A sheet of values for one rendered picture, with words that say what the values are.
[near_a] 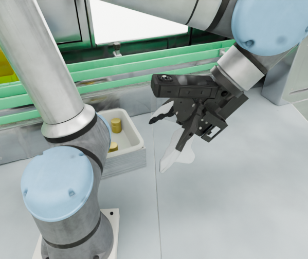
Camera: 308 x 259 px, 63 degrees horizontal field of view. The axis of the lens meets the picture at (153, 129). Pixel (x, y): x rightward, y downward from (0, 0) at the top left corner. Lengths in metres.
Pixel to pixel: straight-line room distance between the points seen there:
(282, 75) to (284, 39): 0.87
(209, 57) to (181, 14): 0.80
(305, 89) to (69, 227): 1.10
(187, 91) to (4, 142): 0.61
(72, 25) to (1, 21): 0.57
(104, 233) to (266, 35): 0.46
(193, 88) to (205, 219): 0.37
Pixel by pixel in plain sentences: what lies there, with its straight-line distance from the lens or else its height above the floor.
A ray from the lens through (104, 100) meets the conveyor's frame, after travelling 0.93.
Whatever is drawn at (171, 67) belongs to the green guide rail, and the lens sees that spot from 1.00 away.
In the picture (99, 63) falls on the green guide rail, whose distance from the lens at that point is 0.97.
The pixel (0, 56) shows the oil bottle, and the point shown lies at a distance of 0.88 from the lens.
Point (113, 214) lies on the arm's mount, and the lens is 0.66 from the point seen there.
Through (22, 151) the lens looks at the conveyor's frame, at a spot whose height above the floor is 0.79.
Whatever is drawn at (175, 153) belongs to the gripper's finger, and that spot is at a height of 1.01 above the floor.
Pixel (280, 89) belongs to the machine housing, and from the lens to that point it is 1.16.
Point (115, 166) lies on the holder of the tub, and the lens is 0.75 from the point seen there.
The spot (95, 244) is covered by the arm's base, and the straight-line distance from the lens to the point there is 0.55.
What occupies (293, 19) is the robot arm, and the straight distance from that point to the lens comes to 0.28.
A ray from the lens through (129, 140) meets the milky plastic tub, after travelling 0.86.
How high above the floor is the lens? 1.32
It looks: 37 degrees down
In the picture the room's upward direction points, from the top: straight up
